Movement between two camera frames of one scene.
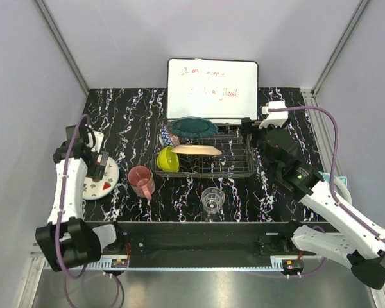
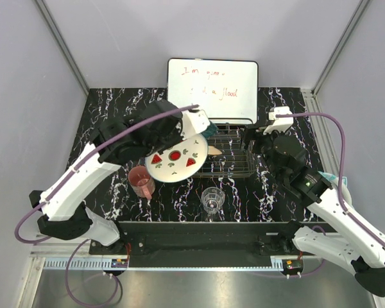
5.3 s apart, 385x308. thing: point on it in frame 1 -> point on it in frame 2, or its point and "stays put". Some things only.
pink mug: [141, 181] stays put
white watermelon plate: [95, 190] -> [178, 162]
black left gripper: [96, 170] -> [178, 130]
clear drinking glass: [212, 198] stays put
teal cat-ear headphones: [341, 181] stays put
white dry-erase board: [224, 90] stays put
